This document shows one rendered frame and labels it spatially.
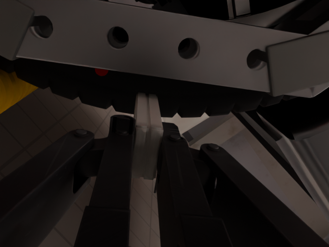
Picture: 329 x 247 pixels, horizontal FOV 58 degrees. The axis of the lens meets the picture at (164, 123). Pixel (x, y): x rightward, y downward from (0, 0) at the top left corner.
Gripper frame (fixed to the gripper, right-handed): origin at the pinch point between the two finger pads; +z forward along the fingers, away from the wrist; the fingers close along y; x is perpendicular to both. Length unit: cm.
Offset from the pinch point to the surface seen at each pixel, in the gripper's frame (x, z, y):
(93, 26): 5.6, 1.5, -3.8
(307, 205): -298, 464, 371
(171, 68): 3.8, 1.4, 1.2
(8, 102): -3.2, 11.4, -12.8
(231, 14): 8.0, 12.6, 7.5
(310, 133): -4.1, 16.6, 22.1
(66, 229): -71, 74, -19
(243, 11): 8.4, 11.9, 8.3
